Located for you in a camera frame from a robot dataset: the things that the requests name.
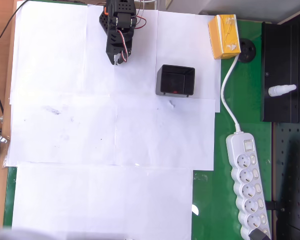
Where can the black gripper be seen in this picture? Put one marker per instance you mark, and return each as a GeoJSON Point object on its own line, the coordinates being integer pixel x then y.
{"type": "Point", "coordinates": [114, 55]}

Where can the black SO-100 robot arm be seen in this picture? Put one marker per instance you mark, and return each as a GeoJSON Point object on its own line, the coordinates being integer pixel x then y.
{"type": "Point", "coordinates": [123, 7]}

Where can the black square container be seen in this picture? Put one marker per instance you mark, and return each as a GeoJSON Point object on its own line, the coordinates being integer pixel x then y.
{"type": "Point", "coordinates": [175, 77]}

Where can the yellow cardboard box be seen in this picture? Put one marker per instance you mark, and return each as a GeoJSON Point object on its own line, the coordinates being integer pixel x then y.
{"type": "Point", "coordinates": [225, 37]}

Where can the white paper sheet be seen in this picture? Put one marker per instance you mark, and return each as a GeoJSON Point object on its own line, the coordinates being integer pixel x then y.
{"type": "Point", "coordinates": [40, 37]}
{"type": "Point", "coordinates": [140, 62]}
{"type": "Point", "coordinates": [180, 37]}
{"type": "Point", "coordinates": [102, 200]}
{"type": "Point", "coordinates": [115, 137]}

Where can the green table mat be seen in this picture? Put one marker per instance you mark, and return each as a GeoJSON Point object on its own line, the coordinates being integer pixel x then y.
{"type": "Point", "coordinates": [250, 100]}

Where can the black metal shelf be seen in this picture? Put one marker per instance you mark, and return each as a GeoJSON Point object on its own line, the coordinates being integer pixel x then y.
{"type": "Point", "coordinates": [280, 62]}

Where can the small white bottle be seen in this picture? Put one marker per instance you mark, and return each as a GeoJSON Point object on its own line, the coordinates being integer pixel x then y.
{"type": "Point", "coordinates": [281, 90]}

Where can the white power strip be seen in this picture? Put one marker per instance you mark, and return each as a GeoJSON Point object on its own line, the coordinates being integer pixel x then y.
{"type": "Point", "coordinates": [247, 180]}

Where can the black pegboard panel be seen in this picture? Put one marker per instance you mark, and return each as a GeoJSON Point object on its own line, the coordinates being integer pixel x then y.
{"type": "Point", "coordinates": [292, 180]}

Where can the black power plug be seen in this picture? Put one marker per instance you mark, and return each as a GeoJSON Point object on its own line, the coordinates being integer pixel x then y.
{"type": "Point", "coordinates": [258, 235]}

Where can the black bracket clip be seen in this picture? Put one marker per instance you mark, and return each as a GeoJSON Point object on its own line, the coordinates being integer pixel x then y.
{"type": "Point", "coordinates": [275, 205]}

